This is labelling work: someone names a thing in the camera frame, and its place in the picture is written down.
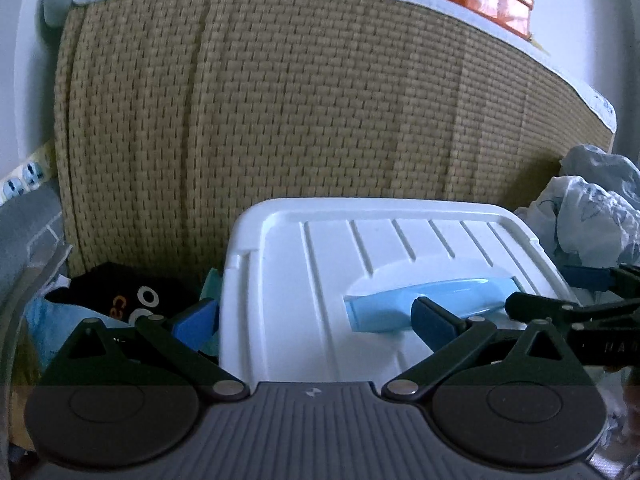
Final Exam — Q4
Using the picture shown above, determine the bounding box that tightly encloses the white plastic storage box lid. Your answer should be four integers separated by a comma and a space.
218, 198, 581, 387

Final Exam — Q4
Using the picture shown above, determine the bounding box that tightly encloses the white power strip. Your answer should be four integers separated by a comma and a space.
0, 152, 54, 207

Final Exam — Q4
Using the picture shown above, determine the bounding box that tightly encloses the white printed plastic bag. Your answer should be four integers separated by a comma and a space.
517, 175, 640, 272

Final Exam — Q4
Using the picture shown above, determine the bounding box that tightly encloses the teal plastic piece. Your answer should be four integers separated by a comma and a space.
199, 267, 224, 357

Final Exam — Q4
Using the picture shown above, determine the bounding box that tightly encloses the pale blue plastic bag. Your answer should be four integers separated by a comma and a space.
559, 144, 640, 187

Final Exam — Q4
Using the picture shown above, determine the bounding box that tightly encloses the woven straw mat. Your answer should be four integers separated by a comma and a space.
52, 0, 614, 281

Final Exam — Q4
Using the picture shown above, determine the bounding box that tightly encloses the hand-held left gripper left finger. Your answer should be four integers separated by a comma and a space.
49, 300, 250, 401

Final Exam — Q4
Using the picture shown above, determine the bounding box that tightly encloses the black cloth white print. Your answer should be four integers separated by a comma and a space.
47, 262, 202, 332

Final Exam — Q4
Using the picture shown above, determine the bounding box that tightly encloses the clear plastic bin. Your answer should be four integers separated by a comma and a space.
0, 180, 75, 411

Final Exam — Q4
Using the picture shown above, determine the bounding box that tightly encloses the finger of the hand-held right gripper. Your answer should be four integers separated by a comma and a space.
505, 292, 593, 324
562, 262, 640, 293

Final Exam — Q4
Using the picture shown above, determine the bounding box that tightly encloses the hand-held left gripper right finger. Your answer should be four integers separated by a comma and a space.
382, 296, 597, 401

